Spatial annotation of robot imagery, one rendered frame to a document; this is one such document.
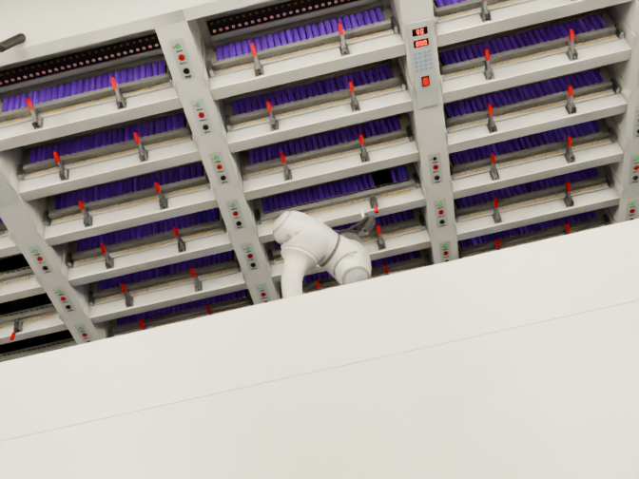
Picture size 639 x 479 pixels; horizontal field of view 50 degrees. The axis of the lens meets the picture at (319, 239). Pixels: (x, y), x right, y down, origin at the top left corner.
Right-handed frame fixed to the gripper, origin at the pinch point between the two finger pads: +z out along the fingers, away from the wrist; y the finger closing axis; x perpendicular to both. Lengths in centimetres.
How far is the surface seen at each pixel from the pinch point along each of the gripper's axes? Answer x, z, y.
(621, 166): -15, 23, 100
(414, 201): -9.3, 20.9, 26.1
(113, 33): 70, 4, -51
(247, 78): 48, 10, -18
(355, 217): -10.1, 21.4, 4.8
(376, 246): -26.0, 26.9, 10.2
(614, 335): 39, -138, 27
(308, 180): 8.8, 17.3, -7.9
